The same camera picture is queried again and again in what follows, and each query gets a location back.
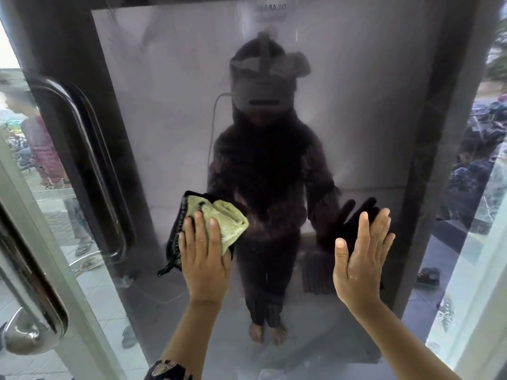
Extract person's right hand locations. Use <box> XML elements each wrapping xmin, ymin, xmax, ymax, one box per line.
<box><xmin>333</xmin><ymin>208</ymin><xmax>396</xmax><ymax>310</ymax></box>

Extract person's left hand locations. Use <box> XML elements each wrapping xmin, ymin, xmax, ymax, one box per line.
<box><xmin>178</xmin><ymin>211</ymin><xmax>233</xmax><ymax>304</ymax></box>

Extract green cleaning cloth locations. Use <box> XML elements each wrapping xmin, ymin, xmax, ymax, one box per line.
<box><xmin>158</xmin><ymin>190</ymin><xmax>250</xmax><ymax>278</ymax></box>

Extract person's left forearm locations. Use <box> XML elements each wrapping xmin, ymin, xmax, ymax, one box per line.
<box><xmin>160</xmin><ymin>298</ymin><xmax>223</xmax><ymax>372</ymax></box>

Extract person's right forearm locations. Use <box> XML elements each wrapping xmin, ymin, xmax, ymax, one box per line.
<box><xmin>352</xmin><ymin>300</ymin><xmax>465</xmax><ymax>380</ymax></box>

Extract dark ribbed doormat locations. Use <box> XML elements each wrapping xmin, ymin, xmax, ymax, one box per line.
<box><xmin>302</xmin><ymin>249</ymin><xmax>338</xmax><ymax>296</ymax></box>

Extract dark sandal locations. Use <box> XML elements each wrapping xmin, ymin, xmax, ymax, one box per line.
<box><xmin>415</xmin><ymin>267</ymin><xmax>441</xmax><ymax>286</ymax></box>

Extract grey shoe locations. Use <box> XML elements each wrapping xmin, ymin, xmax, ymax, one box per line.
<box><xmin>121</xmin><ymin>324</ymin><xmax>139</xmax><ymax>349</ymax></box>

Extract parked motorcycle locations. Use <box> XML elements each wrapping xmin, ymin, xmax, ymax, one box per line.
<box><xmin>439</xmin><ymin>95</ymin><xmax>507</xmax><ymax>235</ymax></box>

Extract patterned dark sleeve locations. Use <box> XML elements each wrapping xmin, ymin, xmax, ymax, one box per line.
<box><xmin>144</xmin><ymin>359</ymin><xmax>193</xmax><ymax>380</ymax></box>

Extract silver framed glass door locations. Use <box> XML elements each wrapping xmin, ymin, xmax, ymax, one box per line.
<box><xmin>0</xmin><ymin>132</ymin><xmax>128</xmax><ymax>380</ymax></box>

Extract dark framed glass door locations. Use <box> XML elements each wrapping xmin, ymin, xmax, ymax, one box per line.
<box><xmin>0</xmin><ymin>0</ymin><xmax>500</xmax><ymax>380</ymax></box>

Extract paper sign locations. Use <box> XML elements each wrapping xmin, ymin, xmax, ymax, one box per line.
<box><xmin>237</xmin><ymin>0</ymin><xmax>298</xmax><ymax>25</ymax></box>

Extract white door frame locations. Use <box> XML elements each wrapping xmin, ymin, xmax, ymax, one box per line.
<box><xmin>425</xmin><ymin>146</ymin><xmax>507</xmax><ymax>380</ymax></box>

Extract long chrome door handle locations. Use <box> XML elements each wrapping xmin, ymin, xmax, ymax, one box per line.
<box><xmin>27</xmin><ymin>76</ymin><xmax>138</xmax><ymax>266</ymax></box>

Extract short chrome door handle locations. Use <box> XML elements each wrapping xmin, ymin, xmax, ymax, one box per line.
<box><xmin>0</xmin><ymin>202</ymin><xmax>70</xmax><ymax>357</ymax></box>

